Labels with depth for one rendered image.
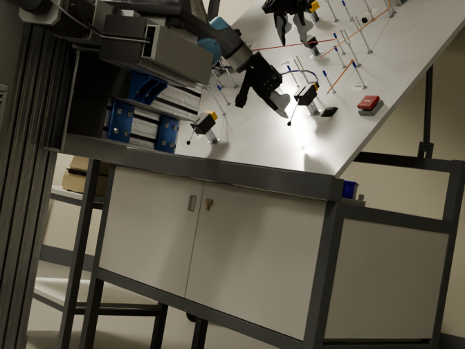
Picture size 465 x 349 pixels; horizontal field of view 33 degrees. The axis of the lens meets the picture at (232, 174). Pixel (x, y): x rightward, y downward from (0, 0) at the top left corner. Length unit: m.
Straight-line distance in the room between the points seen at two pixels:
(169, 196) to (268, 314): 0.64
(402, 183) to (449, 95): 0.62
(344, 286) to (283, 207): 0.29
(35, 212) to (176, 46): 0.50
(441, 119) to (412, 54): 2.61
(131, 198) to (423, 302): 1.11
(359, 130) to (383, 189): 2.86
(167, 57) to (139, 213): 1.40
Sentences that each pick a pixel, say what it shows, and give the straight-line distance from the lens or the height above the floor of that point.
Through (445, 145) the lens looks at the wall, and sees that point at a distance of 5.11.
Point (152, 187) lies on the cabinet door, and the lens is 2.84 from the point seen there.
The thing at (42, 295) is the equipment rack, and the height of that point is 0.22.
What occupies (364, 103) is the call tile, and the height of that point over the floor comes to 1.10.
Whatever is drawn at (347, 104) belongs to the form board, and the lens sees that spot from 2.43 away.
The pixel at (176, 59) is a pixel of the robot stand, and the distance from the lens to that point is 1.59.
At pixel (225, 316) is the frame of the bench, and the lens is 2.48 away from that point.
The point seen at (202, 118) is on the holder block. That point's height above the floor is 0.99.
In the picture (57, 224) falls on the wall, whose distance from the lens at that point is 6.07.
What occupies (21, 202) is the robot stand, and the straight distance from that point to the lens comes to 1.74.
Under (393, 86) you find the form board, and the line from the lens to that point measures 2.42.
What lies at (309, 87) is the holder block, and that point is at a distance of 2.43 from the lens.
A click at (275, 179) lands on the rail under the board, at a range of 2.30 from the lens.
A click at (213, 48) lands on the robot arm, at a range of 2.14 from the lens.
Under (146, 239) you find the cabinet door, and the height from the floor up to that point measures 0.55.
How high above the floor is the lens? 0.80
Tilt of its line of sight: 1 degrees up
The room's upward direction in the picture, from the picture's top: 10 degrees clockwise
